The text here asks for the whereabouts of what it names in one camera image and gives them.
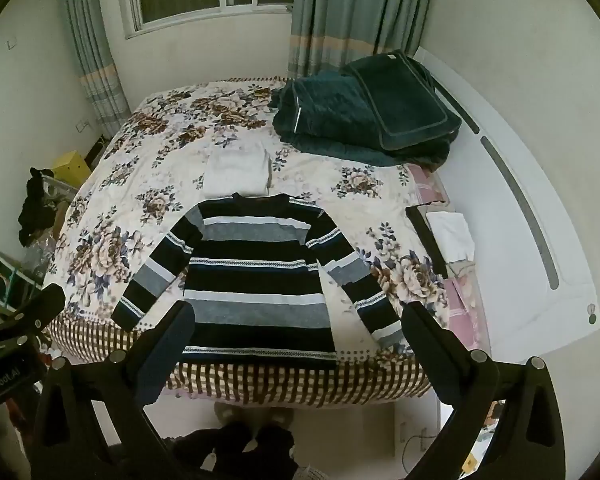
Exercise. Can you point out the striped knit sweater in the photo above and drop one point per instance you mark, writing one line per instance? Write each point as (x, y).
(255, 280)

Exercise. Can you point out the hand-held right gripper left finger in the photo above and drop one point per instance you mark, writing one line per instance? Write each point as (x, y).
(164, 357)

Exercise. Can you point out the floral bedspread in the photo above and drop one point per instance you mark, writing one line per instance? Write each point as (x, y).
(130, 170)

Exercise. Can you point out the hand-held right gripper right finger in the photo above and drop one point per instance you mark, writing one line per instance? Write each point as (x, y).
(430, 352)

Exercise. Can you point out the fuzzy slipper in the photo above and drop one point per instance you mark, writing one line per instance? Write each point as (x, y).
(232, 415)
(277, 417)

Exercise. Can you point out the small white folded cloth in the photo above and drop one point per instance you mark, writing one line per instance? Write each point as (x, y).
(450, 235)

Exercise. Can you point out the yellow box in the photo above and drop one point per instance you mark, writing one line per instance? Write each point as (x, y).
(72, 167)

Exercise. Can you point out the pink bed sheet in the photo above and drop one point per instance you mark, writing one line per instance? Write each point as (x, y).
(462, 300)

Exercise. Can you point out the dark green quilt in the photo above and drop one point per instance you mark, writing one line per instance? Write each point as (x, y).
(320, 115)

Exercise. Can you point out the green box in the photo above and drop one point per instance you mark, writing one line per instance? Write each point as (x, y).
(15, 275)

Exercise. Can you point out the black strip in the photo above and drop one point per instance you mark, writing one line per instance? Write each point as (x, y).
(427, 240)

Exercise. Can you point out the grey-green curtain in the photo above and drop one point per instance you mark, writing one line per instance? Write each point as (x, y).
(92, 50)
(350, 10)

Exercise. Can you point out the white headboard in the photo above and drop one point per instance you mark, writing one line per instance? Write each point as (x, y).
(505, 240)

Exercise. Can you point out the dark green pillow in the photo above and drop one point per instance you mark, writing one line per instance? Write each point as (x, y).
(405, 100)

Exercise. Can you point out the black clothing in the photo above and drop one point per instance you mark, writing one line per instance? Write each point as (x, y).
(35, 210)

